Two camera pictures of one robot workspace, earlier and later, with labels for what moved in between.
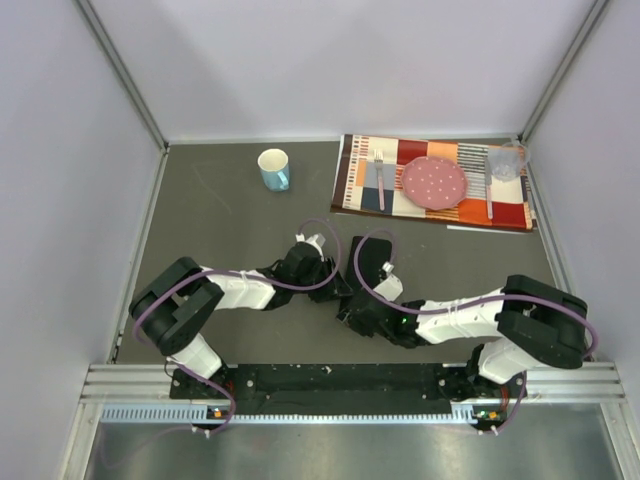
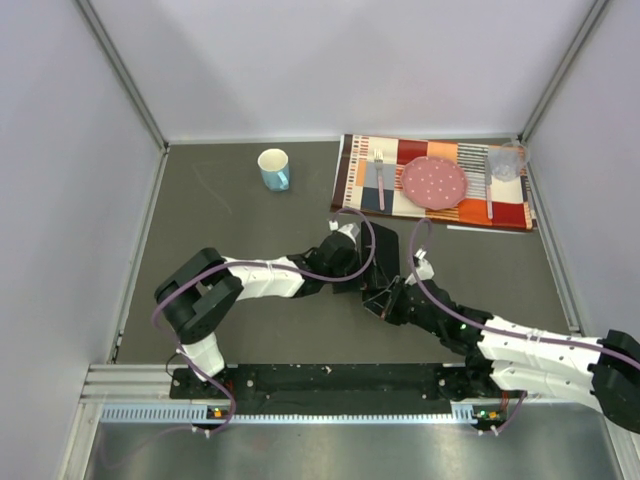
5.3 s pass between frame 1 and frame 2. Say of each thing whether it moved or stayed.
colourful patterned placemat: stayed
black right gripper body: moved
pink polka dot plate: stayed
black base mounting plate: stayed
